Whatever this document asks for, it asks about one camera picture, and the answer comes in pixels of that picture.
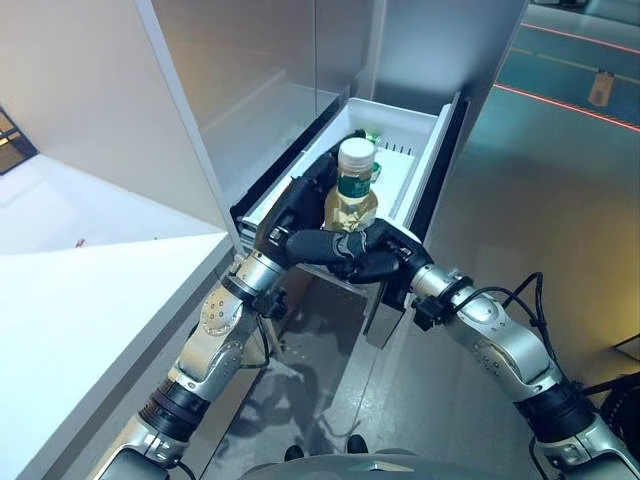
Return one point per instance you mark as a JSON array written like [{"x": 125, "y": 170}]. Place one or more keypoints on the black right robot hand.
[{"x": 395, "y": 260}]

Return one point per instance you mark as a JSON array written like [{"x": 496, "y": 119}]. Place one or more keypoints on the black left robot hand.
[{"x": 300, "y": 220}]

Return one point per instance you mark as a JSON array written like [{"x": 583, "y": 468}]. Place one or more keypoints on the tea bottle with white cap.
[{"x": 350, "y": 200}]

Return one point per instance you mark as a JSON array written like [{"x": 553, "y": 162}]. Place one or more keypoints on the white fridge drawer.
[{"x": 395, "y": 120}]

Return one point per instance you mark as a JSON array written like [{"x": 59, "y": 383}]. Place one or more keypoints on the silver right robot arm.
[{"x": 500, "y": 340}]

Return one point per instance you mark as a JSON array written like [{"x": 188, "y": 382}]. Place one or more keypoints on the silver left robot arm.
[{"x": 220, "y": 320}]

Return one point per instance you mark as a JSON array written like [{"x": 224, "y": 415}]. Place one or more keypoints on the stainless steel fridge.
[{"x": 250, "y": 60}]

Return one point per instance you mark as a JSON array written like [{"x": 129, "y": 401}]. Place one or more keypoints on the light green drink can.
[{"x": 372, "y": 134}]

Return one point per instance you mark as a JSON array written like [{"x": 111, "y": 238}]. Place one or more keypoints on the grey robot torso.
[{"x": 340, "y": 467}]

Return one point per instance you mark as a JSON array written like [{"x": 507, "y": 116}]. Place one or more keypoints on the white tall side panel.
[{"x": 100, "y": 100}]

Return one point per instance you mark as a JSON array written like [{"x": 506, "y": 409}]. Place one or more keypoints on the white counter cabinet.
[{"x": 75, "y": 350}]

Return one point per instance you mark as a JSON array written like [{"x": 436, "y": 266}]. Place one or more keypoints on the brown cardboard tag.
[{"x": 600, "y": 87}]

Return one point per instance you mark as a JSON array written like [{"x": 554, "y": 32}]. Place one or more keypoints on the black framed glowing window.
[{"x": 10, "y": 150}]

